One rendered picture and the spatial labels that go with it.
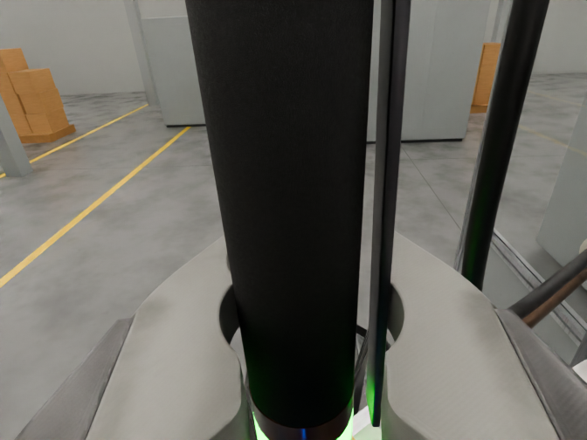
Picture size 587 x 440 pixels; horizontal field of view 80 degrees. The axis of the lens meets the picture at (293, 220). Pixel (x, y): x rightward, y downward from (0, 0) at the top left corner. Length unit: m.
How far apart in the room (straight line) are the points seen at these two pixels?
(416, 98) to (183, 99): 4.37
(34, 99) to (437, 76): 6.93
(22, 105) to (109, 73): 5.89
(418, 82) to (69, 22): 11.32
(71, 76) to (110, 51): 1.72
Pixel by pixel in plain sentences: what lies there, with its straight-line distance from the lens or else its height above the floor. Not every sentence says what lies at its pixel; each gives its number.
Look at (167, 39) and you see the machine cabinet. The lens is 7.57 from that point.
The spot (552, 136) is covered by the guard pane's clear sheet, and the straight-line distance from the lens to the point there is 1.27.
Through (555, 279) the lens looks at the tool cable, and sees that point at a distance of 0.31.
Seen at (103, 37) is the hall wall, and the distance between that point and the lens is 13.87.
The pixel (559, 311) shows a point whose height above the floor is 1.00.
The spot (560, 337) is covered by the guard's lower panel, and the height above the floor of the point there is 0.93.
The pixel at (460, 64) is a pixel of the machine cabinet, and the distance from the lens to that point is 5.94.
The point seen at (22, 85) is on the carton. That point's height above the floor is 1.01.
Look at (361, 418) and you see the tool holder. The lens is 0.21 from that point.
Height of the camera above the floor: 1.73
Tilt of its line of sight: 29 degrees down
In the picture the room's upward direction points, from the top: 3 degrees counter-clockwise
